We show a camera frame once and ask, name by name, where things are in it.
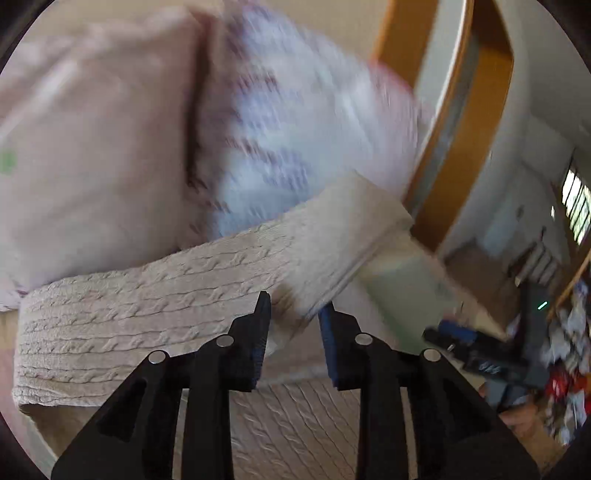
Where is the beige cable-knit sweater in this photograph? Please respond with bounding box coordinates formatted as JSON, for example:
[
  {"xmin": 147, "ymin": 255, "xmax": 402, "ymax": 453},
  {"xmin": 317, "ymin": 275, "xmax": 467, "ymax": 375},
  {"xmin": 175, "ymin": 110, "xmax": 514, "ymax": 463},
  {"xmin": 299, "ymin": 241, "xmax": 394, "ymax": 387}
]
[{"xmin": 12, "ymin": 174, "xmax": 412, "ymax": 479}]

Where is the person's right hand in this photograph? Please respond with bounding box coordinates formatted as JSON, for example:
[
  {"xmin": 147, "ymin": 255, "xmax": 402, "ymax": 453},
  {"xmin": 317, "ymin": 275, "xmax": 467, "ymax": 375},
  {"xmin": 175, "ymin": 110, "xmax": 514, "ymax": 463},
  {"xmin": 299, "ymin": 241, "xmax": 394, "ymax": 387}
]
[{"xmin": 499, "ymin": 392, "xmax": 566, "ymax": 475}]

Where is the cluttered items pile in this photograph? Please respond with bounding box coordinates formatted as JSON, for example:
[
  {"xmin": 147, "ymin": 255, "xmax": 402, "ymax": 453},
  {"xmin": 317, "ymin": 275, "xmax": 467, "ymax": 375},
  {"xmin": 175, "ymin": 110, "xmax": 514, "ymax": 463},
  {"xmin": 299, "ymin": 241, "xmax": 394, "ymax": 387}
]
[{"xmin": 519, "ymin": 282, "xmax": 590, "ymax": 446}]

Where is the pastel patchwork bed sheet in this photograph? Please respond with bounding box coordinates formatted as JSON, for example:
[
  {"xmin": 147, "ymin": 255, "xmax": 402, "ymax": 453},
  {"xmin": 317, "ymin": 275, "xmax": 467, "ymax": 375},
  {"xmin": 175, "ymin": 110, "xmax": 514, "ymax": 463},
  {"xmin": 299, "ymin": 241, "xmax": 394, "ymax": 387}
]
[{"xmin": 1, "ymin": 240, "xmax": 502, "ymax": 479}]

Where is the wooden bed headboard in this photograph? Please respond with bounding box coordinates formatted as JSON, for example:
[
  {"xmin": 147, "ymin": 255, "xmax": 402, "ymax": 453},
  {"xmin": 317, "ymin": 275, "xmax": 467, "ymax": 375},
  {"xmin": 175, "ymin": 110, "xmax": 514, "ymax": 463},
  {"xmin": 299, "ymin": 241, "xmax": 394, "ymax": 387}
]
[{"xmin": 373, "ymin": 1, "xmax": 474, "ymax": 216}]

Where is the pink floral pillow left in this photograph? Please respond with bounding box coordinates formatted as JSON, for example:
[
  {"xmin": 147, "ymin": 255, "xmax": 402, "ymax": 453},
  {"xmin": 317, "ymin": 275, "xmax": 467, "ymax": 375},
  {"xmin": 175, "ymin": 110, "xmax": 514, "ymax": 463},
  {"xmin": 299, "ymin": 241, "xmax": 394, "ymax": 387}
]
[{"xmin": 1, "ymin": 7, "xmax": 204, "ymax": 310}]

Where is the pink floral pillow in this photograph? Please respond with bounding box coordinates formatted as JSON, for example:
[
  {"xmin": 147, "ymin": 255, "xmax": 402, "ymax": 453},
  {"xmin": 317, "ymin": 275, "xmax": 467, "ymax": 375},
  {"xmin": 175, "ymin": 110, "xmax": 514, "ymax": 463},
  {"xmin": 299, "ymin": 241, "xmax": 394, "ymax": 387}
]
[
  {"xmin": 186, "ymin": 1, "xmax": 427, "ymax": 245},
  {"xmin": 1, "ymin": 7, "xmax": 204, "ymax": 310}
]

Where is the pink floral pillow right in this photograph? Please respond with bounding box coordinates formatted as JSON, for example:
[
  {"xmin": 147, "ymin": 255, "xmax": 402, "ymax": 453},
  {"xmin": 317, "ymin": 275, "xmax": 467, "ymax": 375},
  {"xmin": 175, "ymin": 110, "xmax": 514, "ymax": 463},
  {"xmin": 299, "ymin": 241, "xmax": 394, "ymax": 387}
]
[{"xmin": 186, "ymin": 1, "xmax": 427, "ymax": 245}]

